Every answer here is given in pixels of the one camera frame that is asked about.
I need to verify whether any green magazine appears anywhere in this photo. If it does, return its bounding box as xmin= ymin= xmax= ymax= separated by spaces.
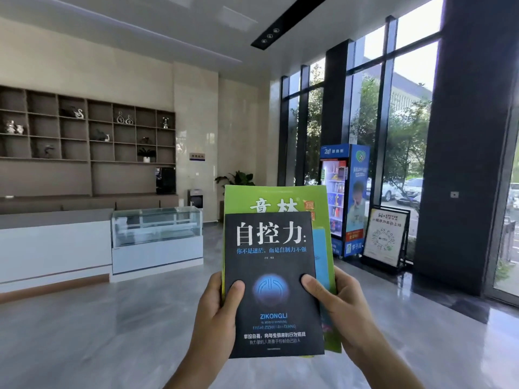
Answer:
xmin=221 ymin=185 xmax=342 ymax=354

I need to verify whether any person's right forearm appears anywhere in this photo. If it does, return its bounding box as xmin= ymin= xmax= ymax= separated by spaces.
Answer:
xmin=351 ymin=338 xmax=425 ymax=389

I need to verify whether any person's left forearm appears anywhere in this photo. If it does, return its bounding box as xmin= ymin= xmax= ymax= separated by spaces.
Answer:
xmin=163 ymin=352 xmax=228 ymax=389

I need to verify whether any person's left hand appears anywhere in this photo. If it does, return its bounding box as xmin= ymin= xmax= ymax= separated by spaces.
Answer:
xmin=190 ymin=272 xmax=246 ymax=369

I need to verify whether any black ceiling light strip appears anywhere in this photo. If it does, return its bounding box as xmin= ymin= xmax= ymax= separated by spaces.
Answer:
xmin=251 ymin=0 xmax=331 ymax=51

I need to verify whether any white car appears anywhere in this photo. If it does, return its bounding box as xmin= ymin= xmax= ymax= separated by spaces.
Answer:
xmin=381 ymin=178 xmax=424 ymax=207

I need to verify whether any glass display case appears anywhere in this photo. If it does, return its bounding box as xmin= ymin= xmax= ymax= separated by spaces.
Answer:
xmin=111 ymin=206 xmax=204 ymax=276

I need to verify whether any person's right hand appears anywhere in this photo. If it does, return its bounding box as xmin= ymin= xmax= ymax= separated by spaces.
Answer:
xmin=300 ymin=265 xmax=384 ymax=367

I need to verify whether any white reception counter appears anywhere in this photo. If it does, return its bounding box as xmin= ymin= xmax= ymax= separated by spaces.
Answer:
xmin=0 ymin=209 xmax=115 ymax=294

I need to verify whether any blue vending machine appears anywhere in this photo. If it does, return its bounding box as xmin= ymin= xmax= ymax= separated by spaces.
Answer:
xmin=319 ymin=144 xmax=371 ymax=259

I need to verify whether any brown wall shelf unit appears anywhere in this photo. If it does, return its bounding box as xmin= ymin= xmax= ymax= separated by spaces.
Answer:
xmin=0 ymin=85 xmax=179 ymax=213

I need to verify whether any green potted plant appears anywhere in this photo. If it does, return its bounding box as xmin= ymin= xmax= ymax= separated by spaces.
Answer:
xmin=215 ymin=171 xmax=256 ymax=195

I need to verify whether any standing poster sign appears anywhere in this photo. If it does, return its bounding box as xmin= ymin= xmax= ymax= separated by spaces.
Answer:
xmin=361 ymin=206 xmax=411 ymax=270

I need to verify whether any black book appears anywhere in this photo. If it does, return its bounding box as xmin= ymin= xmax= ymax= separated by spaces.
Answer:
xmin=224 ymin=214 xmax=325 ymax=359

